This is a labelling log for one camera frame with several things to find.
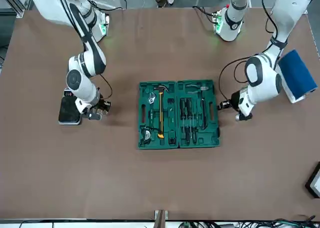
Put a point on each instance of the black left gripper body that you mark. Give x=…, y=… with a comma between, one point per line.
x=235, y=100

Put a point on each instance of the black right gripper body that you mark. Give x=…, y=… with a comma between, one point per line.
x=105, y=103

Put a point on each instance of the small clear measuring cup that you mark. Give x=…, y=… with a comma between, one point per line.
x=102, y=113

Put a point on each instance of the green plastic toolbox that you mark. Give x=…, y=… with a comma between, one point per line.
x=178, y=144

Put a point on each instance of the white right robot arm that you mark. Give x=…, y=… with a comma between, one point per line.
x=85, y=63

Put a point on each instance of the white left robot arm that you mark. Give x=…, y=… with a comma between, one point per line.
x=262, y=80

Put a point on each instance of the black digital kitchen scale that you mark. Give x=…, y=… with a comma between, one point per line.
x=68, y=113

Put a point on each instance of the long black utility knife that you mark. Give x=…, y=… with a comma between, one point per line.
x=204, y=113

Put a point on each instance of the black tape measure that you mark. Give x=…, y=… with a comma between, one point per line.
x=146, y=135

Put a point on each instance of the silver adjustable wrench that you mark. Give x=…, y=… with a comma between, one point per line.
x=151, y=98

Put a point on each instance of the blue towel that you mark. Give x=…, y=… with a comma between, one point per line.
x=296, y=73

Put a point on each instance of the white button control box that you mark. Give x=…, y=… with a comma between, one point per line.
x=313, y=181

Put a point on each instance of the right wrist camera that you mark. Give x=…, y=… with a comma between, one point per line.
x=93, y=116

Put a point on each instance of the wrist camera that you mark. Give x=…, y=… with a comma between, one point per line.
x=243, y=117
x=93, y=116

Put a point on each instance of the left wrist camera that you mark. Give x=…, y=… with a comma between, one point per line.
x=243, y=117

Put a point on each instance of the aluminium frame post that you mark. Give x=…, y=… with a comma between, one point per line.
x=161, y=219

